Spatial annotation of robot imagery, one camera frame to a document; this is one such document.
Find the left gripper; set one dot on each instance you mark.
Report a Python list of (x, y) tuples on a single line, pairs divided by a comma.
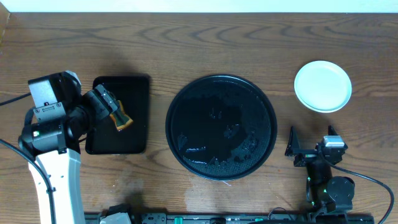
[(104, 101)]

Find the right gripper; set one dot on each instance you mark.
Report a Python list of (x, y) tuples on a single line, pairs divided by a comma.
[(294, 147)]

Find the orange green sponge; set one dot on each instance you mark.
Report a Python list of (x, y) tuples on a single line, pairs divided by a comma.
[(120, 118)]

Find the light green plate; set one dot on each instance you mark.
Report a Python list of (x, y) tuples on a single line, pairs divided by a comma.
[(323, 86)]

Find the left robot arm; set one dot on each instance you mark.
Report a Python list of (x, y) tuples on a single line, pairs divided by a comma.
[(54, 151)]

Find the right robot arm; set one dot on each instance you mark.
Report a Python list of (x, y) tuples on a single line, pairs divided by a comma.
[(327, 194)]

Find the black rectangular tray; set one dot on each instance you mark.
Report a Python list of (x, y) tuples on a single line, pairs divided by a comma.
[(133, 92)]

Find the black round tray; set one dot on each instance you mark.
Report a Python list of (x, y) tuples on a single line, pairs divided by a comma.
[(221, 127)]

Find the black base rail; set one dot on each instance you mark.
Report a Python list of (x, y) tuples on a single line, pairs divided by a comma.
[(123, 213)]

